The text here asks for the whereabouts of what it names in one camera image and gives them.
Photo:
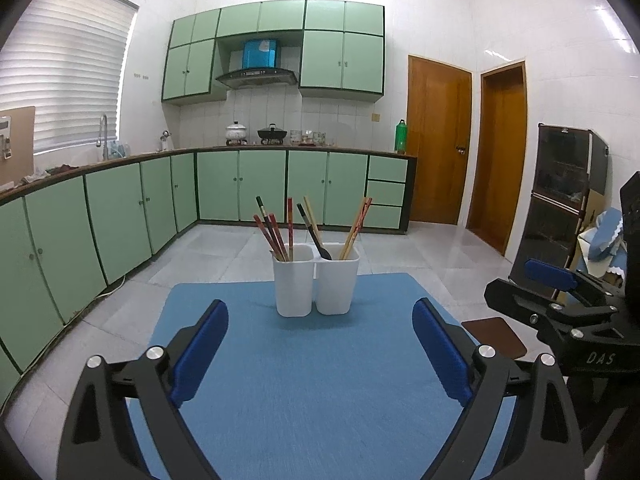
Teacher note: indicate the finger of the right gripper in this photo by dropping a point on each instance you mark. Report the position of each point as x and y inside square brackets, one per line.
[550, 276]
[522, 305]

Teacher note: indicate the chrome sink faucet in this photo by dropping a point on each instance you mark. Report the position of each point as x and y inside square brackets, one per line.
[102, 141]

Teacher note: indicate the black utensil in cup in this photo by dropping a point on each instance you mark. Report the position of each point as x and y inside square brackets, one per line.
[321, 250]

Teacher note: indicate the white window blind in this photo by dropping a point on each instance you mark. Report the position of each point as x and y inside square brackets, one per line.
[66, 59]

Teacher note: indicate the blue cloth pile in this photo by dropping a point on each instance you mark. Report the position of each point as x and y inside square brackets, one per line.
[602, 250]

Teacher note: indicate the red-handled bamboo chopstick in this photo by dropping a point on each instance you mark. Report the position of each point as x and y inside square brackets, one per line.
[363, 216]
[267, 232]
[277, 237]

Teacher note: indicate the white cooking pot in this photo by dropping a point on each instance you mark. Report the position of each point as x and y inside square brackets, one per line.
[236, 134]

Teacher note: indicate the green bottle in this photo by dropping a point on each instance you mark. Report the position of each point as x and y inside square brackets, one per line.
[401, 136]

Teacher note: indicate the blue table mat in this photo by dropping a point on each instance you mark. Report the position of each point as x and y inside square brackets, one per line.
[348, 396]

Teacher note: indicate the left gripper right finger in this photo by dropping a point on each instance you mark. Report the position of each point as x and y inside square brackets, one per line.
[543, 437]

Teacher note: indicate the range hood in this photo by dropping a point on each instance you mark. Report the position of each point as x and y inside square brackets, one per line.
[259, 66]

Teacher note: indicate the black glass cabinet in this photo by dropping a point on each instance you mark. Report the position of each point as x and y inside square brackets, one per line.
[567, 196]

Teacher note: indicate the brown wooden door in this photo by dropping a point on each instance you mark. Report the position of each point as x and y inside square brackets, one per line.
[439, 112]
[500, 155]

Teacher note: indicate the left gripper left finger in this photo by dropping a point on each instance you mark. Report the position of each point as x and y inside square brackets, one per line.
[98, 440]

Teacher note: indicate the green lower kitchen cabinets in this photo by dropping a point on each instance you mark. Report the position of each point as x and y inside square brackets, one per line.
[66, 239]

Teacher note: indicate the white left utensil cup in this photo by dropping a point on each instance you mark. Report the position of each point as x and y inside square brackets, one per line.
[294, 282]

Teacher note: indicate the green kitchen cabinets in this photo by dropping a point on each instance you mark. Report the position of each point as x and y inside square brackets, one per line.
[66, 239]
[333, 48]

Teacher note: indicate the brown cardboard board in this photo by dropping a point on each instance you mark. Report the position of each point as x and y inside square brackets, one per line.
[17, 144]

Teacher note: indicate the brown stool seat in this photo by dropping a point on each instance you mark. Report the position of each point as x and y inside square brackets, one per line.
[497, 333]

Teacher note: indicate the bamboo chopstick in cup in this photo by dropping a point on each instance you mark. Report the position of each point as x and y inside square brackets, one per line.
[310, 216]

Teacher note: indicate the white right utensil cup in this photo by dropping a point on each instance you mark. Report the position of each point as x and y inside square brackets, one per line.
[336, 280]

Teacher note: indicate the black wok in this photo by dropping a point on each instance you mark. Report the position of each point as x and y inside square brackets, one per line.
[272, 135]

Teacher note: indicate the white utensil cup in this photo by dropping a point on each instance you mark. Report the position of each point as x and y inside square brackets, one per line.
[336, 280]
[294, 282]

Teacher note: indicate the green upper kitchen cabinets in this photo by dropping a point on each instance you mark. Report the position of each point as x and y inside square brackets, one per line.
[333, 48]

